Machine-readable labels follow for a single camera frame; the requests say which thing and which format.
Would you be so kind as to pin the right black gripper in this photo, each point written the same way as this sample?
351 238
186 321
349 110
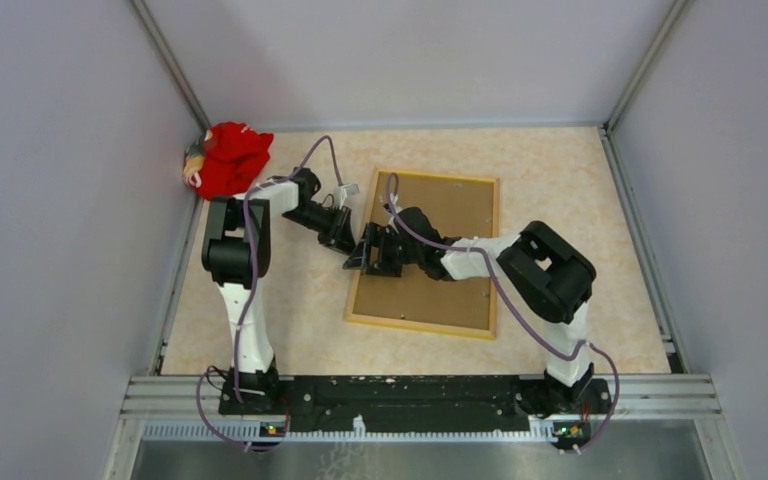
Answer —
374 236

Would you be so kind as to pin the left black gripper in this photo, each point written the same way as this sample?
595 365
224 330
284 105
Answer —
339 236

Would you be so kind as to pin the yellow wooden picture frame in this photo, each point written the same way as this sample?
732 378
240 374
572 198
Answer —
357 285

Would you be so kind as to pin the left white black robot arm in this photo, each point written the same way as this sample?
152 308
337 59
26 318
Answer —
236 252

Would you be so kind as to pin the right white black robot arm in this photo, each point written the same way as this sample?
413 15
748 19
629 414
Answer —
550 276

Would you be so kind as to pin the red crumpled cloth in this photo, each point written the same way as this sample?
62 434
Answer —
226 159

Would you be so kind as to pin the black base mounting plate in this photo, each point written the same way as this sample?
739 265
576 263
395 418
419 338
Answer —
415 404

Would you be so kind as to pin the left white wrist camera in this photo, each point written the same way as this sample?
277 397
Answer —
342 192

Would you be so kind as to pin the aluminium rail with cable duct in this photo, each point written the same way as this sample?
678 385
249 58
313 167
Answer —
172 409

